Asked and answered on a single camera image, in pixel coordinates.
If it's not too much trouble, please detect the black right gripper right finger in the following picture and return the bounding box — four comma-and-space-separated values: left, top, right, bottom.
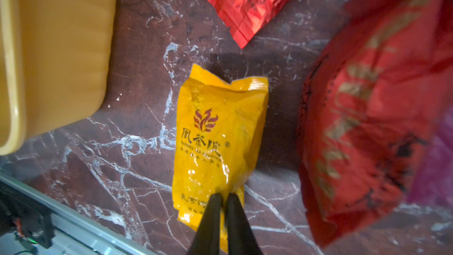
225, 193, 263, 255

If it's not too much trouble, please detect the pink tea bag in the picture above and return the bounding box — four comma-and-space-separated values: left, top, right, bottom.
407, 107, 453, 208

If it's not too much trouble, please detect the yellow plastic storage box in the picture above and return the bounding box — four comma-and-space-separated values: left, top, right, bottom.
1, 0, 116, 155

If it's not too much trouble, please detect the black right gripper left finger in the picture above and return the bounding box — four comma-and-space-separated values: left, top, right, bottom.
187, 193, 222, 255

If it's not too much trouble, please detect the aluminium front rail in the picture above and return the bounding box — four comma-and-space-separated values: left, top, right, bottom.
1, 172, 154, 255

